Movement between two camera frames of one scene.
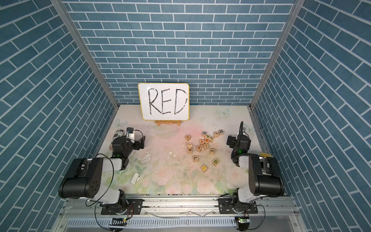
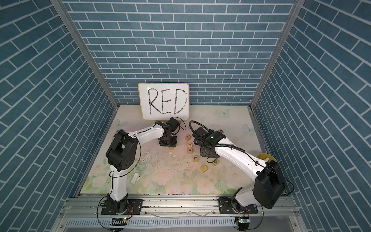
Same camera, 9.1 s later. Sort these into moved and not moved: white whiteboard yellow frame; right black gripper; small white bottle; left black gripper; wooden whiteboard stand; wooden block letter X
Moved: left black gripper; right black gripper
Not moved: wooden whiteboard stand; white whiteboard yellow frame; wooden block letter X; small white bottle
